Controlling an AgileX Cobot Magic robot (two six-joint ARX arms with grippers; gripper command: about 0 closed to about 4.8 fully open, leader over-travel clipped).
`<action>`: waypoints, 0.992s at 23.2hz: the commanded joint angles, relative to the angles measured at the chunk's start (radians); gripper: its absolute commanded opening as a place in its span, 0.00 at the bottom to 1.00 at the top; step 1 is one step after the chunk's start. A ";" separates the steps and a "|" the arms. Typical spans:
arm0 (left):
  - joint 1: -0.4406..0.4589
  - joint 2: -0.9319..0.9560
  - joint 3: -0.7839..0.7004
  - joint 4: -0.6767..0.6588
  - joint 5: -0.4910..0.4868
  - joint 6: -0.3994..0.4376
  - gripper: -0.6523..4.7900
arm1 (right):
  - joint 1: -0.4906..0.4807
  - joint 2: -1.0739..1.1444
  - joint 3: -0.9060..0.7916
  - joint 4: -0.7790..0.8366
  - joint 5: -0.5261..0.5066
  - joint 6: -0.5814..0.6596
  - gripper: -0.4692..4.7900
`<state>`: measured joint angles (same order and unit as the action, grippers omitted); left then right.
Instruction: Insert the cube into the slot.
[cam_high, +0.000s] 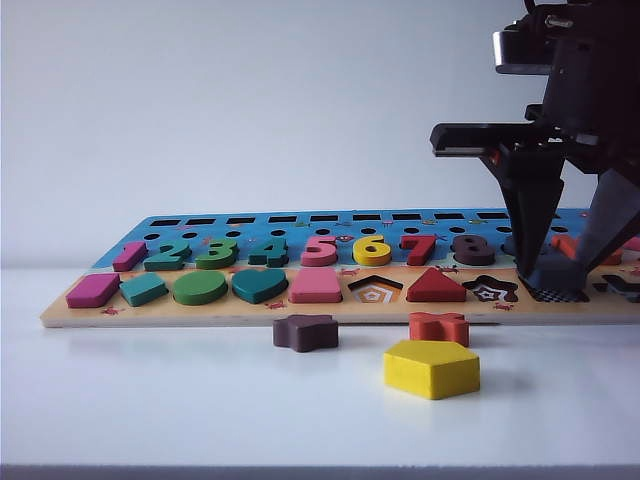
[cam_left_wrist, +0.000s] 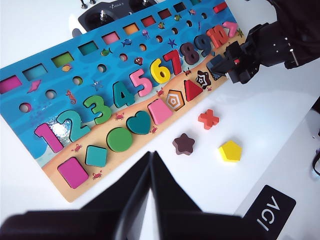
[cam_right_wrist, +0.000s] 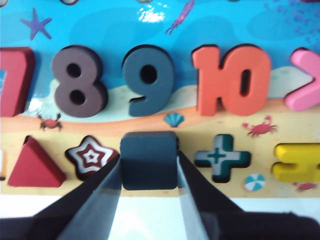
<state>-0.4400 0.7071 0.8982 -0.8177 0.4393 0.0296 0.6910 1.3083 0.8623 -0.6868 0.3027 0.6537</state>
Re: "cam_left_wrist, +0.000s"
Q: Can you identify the magenta rectangle block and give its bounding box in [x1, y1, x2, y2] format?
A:
[57, 156, 90, 189]

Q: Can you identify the navy square block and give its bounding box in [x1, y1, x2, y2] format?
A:
[206, 54, 228, 77]

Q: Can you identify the yellow number six piece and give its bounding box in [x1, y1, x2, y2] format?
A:
[149, 58, 173, 86]

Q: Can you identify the red triangle block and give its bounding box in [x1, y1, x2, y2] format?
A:
[183, 79, 205, 102]

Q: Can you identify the dark purple number eight piece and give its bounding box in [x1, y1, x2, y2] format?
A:
[181, 41, 202, 65]

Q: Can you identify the teal number two piece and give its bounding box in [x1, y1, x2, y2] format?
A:
[55, 109, 91, 142]

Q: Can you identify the yellow pentagon block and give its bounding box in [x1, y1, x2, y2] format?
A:
[218, 139, 243, 163]

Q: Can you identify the dark teal number four piece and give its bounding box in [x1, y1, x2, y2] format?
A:
[111, 81, 138, 109]

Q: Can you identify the dark teal heart block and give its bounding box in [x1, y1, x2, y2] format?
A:
[125, 110, 153, 135]

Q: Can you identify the green circle block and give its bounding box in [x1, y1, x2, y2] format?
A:
[106, 126, 133, 153]

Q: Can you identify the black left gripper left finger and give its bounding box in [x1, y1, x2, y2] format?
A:
[0, 151, 151, 240]

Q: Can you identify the orange number ten piece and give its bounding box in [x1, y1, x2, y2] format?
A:
[206, 24, 230, 49]

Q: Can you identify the red number seven piece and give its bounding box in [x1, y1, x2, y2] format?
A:
[163, 49, 185, 76]

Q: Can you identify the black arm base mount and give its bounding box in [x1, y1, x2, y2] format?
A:
[309, 95, 320, 137]

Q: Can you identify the orange cross block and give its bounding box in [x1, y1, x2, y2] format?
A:
[197, 109, 220, 130]

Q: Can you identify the dark purple star block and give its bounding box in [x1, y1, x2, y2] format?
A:
[172, 133, 196, 156]

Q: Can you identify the pink number five piece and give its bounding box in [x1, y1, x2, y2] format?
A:
[129, 68, 154, 97]

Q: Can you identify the black logo plate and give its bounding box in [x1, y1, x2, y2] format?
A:
[243, 184, 297, 232]

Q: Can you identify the red minus sign piece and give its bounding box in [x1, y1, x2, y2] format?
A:
[213, 2, 227, 13]

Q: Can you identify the magenta number one piece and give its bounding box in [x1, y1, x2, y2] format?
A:
[34, 122, 64, 153]

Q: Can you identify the green number three piece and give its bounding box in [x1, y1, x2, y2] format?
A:
[83, 95, 113, 125]

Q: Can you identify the pink trapezoid block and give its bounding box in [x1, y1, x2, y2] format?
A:
[147, 99, 173, 125]

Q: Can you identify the black remote controller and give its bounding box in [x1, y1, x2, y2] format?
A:
[69, 0, 163, 38]

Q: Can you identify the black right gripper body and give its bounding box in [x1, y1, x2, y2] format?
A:
[246, 22, 286, 67]

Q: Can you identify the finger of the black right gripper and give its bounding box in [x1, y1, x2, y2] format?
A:
[223, 41, 251, 61]
[212, 58, 261, 85]

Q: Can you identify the ocean themed wooden puzzle board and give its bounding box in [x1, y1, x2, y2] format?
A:
[0, 0, 245, 203]

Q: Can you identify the navy number nine piece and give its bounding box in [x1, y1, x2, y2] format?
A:
[194, 33, 216, 57]

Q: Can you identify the pink greater-than sign piece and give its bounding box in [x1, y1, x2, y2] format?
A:
[223, 21, 238, 37]

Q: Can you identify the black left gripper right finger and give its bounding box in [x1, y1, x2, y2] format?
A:
[150, 150, 253, 240]

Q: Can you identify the teal diamond block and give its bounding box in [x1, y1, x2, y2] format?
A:
[84, 144, 109, 168]

